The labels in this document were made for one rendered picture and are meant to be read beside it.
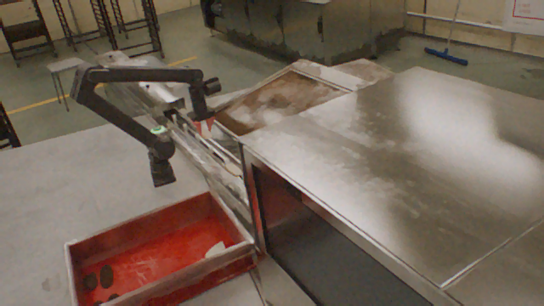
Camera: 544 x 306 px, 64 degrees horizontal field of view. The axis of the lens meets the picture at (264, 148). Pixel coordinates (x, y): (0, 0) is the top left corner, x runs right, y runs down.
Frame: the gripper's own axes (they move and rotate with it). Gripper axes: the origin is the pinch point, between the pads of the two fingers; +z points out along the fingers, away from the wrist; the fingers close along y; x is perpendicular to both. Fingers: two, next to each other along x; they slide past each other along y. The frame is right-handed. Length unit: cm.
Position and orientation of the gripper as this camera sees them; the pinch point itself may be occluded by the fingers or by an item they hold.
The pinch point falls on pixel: (205, 132)
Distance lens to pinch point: 178.8
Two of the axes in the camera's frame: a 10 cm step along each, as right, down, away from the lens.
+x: -5.2, -3.6, 7.7
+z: 1.2, 8.7, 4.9
